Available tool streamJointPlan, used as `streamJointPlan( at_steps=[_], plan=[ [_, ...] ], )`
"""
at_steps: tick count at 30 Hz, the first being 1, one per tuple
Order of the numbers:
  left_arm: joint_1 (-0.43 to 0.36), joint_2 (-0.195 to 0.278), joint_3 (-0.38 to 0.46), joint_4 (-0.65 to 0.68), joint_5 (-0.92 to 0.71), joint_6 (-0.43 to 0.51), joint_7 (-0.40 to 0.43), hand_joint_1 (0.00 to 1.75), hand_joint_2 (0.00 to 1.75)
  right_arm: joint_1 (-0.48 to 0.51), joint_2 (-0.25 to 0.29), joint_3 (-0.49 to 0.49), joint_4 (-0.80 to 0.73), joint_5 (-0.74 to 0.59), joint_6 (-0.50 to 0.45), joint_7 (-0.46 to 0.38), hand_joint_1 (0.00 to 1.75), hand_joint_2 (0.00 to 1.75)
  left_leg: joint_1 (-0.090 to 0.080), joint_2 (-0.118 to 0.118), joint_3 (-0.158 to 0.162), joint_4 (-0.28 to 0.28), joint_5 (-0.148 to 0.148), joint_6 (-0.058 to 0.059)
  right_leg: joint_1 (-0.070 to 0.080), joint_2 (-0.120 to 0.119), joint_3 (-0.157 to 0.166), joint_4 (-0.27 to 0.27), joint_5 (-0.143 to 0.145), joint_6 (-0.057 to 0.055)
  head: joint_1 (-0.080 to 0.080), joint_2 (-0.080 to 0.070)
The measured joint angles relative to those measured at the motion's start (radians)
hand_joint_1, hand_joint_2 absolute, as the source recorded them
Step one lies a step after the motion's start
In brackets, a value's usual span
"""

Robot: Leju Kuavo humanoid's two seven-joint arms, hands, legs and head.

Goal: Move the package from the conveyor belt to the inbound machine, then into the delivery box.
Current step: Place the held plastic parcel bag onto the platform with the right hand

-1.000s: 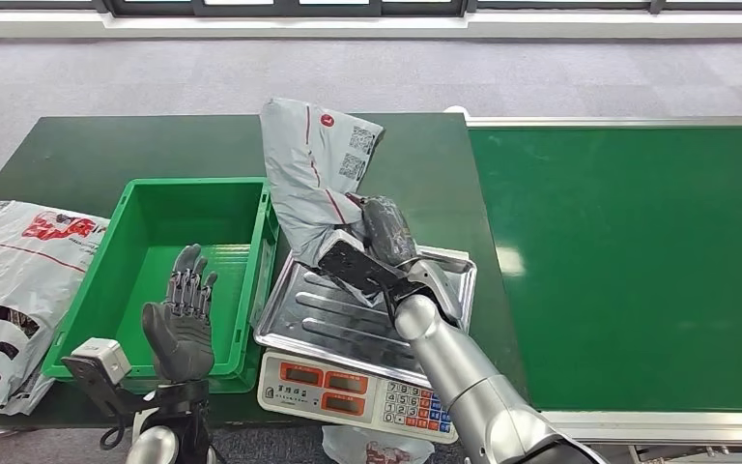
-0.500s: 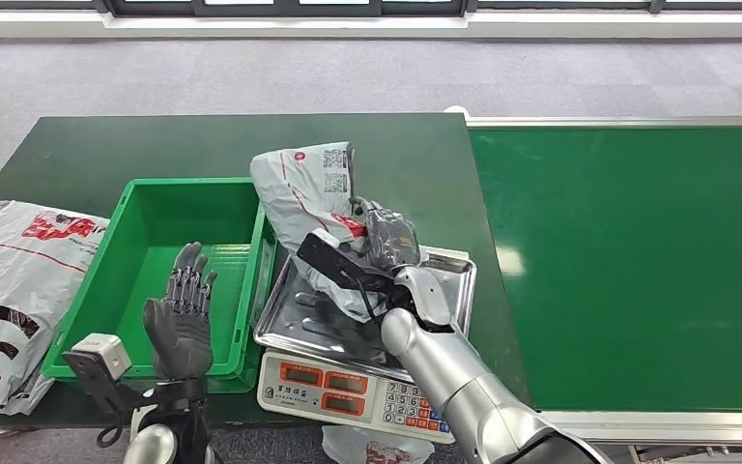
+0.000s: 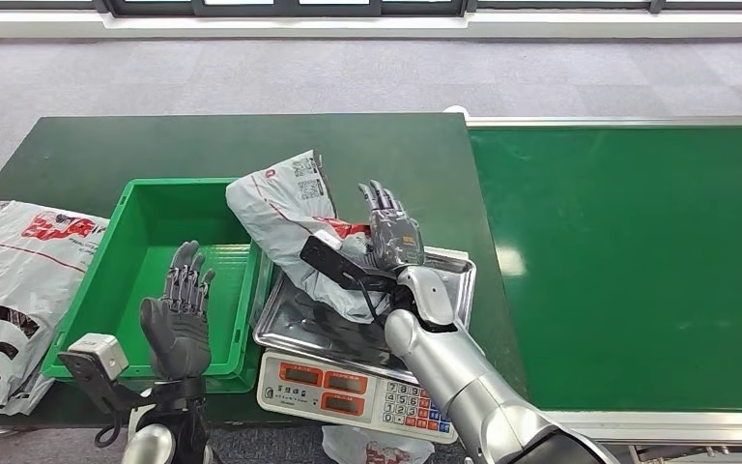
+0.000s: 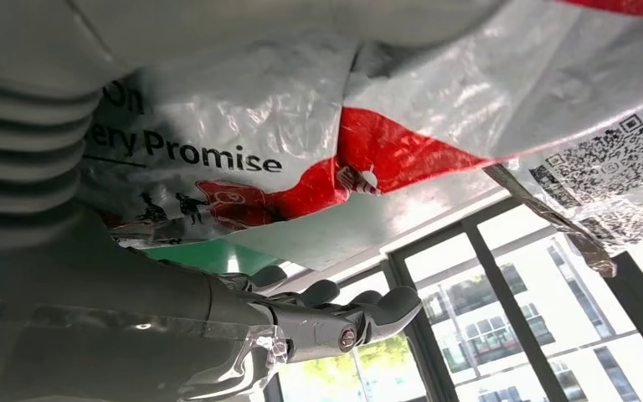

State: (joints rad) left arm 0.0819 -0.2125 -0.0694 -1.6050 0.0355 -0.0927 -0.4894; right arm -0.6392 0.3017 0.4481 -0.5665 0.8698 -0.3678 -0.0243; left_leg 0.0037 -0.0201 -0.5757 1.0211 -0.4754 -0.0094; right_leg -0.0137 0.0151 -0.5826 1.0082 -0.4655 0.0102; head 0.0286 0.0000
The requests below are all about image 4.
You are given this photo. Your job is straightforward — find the ribbed grey right arm sleeve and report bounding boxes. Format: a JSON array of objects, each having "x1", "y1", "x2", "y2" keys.
[{"x1": 0, "y1": 75, "x2": 104, "y2": 257}]

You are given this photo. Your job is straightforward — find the dark window frame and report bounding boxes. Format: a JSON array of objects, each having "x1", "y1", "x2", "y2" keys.
[{"x1": 263, "y1": 191, "x2": 643, "y2": 402}]

